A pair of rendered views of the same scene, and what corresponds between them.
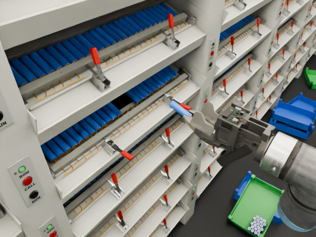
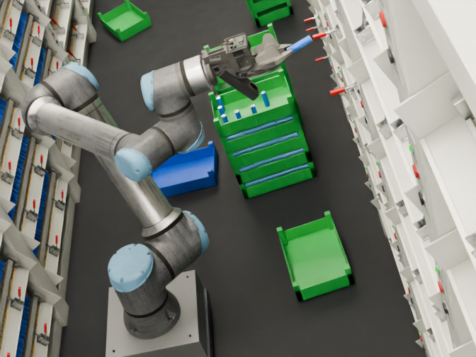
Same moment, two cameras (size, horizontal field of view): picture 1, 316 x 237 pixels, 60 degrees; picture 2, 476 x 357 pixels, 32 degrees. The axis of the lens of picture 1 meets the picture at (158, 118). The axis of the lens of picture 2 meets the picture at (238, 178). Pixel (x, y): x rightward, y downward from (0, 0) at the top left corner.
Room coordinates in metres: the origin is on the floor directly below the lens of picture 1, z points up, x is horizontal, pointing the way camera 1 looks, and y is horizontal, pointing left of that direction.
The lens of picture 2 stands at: (1.92, -1.13, 2.09)
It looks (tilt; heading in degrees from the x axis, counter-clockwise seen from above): 38 degrees down; 150
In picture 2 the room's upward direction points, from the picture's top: 22 degrees counter-clockwise
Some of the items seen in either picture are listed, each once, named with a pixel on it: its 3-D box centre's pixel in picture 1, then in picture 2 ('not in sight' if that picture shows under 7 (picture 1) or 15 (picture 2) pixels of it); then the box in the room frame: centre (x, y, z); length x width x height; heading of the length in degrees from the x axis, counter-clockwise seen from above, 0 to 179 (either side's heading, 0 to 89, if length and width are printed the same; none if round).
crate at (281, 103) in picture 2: not in sight; (251, 103); (-0.24, 0.28, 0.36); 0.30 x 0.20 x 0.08; 54
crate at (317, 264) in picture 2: not in sight; (314, 254); (0.23, 0.01, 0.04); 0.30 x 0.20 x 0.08; 145
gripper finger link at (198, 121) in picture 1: (197, 120); (270, 44); (0.51, -0.10, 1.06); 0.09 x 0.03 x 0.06; 55
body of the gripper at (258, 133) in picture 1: (242, 133); (230, 61); (0.46, -0.19, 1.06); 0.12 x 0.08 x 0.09; 51
